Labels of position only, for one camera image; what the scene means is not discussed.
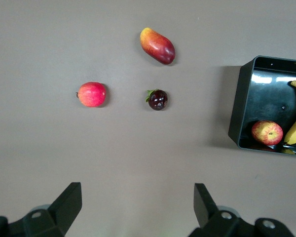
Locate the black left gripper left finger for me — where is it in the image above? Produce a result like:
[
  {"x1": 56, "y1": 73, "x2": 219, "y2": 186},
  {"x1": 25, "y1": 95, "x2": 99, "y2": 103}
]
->
[{"x1": 0, "y1": 182, "x2": 83, "y2": 237}]

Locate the dark purple mangosteen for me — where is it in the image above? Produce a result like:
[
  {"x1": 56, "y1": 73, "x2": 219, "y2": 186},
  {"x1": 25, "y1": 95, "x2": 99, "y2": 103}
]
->
[{"x1": 145, "y1": 88, "x2": 169, "y2": 111}]

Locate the red yellow mango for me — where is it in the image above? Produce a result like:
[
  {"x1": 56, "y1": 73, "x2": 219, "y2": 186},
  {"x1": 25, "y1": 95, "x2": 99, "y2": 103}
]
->
[{"x1": 140, "y1": 27, "x2": 176, "y2": 66}]

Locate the red yellow apple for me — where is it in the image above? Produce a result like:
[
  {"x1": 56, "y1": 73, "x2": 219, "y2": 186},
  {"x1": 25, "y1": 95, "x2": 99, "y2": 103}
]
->
[{"x1": 251, "y1": 120, "x2": 284, "y2": 146}]

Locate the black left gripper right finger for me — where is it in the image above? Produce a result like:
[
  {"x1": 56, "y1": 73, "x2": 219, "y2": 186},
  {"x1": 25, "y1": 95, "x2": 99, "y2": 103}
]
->
[{"x1": 188, "y1": 183, "x2": 295, "y2": 237}]

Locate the round red fruit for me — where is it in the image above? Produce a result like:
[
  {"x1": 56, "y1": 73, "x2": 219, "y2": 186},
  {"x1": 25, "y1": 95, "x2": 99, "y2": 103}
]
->
[{"x1": 75, "y1": 81, "x2": 107, "y2": 108}]

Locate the black plastic box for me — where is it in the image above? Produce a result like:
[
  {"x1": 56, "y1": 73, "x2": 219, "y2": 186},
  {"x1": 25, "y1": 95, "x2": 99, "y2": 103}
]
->
[{"x1": 228, "y1": 55, "x2": 296, "y2": 157}]

